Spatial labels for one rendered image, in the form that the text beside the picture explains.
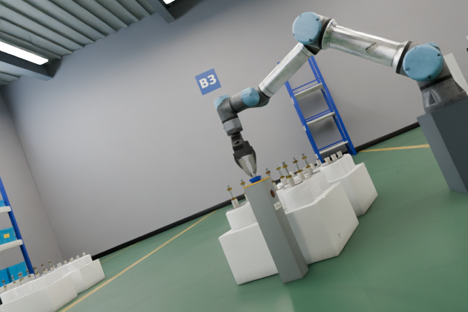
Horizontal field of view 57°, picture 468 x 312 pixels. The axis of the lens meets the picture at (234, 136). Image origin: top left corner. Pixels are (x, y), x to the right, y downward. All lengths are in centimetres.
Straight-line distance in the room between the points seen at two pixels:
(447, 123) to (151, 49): 750
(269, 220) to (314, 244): 19
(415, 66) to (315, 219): 60
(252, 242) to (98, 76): 773
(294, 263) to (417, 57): 77
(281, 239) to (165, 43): 753
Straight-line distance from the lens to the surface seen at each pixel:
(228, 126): 181
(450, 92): 169
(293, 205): 148
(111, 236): 889
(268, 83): 186
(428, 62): 155
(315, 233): 145
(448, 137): 165
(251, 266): 156
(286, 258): 136
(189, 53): 850
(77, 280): 391
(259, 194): 133
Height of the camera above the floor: 34
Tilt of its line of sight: 6 degrees up
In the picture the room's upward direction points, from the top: 23 degrees counter-clockwise
